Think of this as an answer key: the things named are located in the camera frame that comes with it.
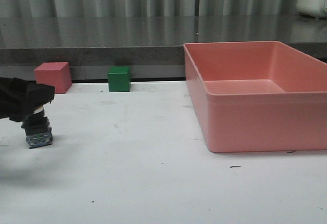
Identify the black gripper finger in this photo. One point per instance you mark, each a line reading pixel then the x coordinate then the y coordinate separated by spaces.
pixel 20 98

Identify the yellow mushroom push button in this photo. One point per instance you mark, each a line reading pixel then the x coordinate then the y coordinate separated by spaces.
pixel 37 129

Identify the pink plastic bin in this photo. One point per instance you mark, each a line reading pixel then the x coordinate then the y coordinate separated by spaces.
pixel 257 96

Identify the green cube block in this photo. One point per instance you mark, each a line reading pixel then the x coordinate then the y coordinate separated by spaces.
pixel 119 79

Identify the pink cube block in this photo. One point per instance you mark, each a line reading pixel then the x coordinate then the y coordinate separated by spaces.
pixel 55 74

